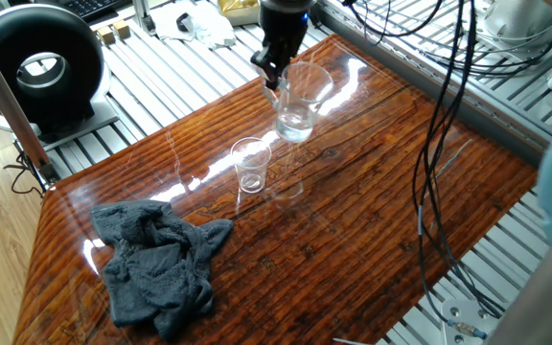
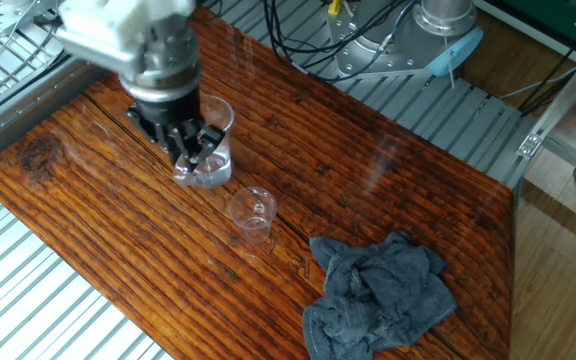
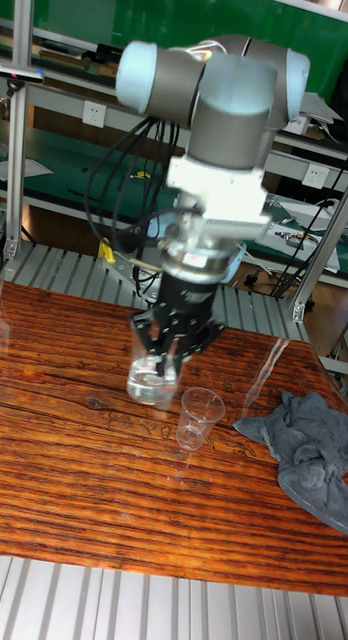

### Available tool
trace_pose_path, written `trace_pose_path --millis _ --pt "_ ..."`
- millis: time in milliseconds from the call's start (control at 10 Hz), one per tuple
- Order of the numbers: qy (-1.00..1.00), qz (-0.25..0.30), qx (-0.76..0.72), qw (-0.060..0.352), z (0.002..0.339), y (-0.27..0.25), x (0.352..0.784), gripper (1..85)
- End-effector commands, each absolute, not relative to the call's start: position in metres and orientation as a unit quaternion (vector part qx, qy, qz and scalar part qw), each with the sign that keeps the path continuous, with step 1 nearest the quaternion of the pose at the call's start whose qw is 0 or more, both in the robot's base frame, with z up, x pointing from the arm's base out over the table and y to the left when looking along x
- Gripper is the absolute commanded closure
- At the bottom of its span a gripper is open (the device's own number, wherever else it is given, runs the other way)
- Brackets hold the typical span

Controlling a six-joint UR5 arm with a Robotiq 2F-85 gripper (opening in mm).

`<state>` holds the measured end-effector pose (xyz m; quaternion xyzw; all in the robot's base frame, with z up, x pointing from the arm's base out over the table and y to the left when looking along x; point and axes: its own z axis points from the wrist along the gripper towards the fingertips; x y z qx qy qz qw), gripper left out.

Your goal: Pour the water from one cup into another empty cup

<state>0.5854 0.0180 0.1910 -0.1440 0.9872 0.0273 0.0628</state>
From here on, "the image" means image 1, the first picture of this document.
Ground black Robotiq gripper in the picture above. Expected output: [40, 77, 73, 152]
[250, 4, 310, 91]

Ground clear glass mug with handle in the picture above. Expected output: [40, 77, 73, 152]
[261, 60, 335, 144]

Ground small clear plastic cup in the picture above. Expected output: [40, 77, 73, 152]
[230, 136, 273, 195]

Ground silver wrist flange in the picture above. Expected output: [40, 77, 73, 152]
[259, 0, 315, 12]

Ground gold foil bag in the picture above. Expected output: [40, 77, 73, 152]
[217, 0, 263, 28]

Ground white crumpled cloth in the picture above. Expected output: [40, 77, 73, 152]
[149, 0, 238, 49]

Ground wood grain table board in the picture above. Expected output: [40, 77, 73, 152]
[11, 33, 539, 345]

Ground black keyboard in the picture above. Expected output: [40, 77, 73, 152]
[59, 0, 133, 23]

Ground dark grey towel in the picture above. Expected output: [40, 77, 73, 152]
[89, 199, 235, 342]

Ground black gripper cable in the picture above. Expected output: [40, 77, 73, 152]
[341, 0, 445, 39]

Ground black cable bundle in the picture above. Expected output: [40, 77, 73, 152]
[409, 0, 552, 322]

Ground grey pedestal with plate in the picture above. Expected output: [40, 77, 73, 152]
[476, 0, 552, 49]

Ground tangled floor cables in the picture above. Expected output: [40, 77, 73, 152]
[3, 151, 47, 197]

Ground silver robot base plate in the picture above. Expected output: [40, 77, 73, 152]
[441, 299, 497, 345]

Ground cable with silver connector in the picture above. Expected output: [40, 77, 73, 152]
[443, 318, 489, 341]

